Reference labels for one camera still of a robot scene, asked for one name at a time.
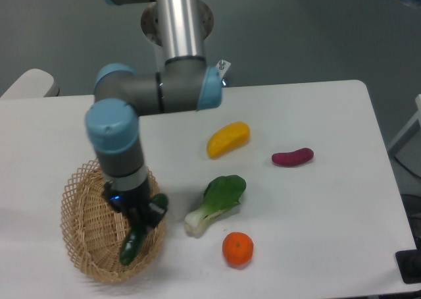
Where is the yellow mango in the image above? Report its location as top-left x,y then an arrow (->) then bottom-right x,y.
207,121 -> 251,159

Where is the black device at table edge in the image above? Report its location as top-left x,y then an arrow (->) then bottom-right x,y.
395,249 -> 420,285

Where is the white furniture frame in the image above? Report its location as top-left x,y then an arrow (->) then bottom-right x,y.
387,94 -> 420,157

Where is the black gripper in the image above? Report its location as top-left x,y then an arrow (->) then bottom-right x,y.
102,179 -> 168,233

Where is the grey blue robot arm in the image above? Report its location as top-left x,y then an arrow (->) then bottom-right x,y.
85,0 -> 222,231

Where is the purple sweet potato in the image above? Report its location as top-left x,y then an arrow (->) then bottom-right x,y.
271,148 -> 314,167

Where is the woven wicker basket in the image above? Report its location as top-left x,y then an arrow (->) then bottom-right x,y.
61,159 -> 166,283

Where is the green cucumber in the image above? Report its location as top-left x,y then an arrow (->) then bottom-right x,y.
119,193 -> 169,266

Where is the orange tangerine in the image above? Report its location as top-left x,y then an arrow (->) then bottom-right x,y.
222,232 -> 254,266

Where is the green bok choy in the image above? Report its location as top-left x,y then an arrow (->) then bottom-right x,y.
184,175 -> 247,237

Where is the white chair armrest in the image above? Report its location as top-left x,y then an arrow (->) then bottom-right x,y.
1,68 -> 60,100

